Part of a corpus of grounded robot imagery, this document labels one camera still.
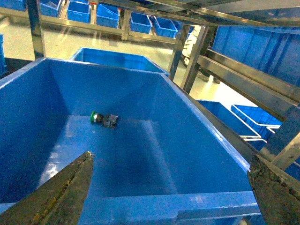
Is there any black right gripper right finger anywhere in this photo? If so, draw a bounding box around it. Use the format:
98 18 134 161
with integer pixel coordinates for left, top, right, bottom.
247 155 300 225

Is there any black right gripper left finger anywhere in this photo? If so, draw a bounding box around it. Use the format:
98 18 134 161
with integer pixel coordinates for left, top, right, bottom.
0 151 93 225

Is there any green mushroom push button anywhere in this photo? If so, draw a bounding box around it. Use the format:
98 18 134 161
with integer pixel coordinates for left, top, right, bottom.
90 111 119 129

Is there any blue bin below shelf right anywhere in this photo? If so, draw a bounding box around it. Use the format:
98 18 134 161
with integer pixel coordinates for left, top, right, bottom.
231 105 282 141

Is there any large blue container bin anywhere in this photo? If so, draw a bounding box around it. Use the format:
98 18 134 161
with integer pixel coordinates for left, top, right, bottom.
0 58 260 225

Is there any large blue crate upper right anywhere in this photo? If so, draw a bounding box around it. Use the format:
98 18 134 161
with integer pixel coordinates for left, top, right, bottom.
212 26 300 86

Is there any blue bin behind container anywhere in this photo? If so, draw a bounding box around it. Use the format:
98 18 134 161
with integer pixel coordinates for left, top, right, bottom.
70 47 169 75

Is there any small blue bin on rack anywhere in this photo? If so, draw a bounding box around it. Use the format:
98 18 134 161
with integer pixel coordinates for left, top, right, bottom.
152 16 178 38
130 12 152 34
96 4 120 29
67 0 90 23

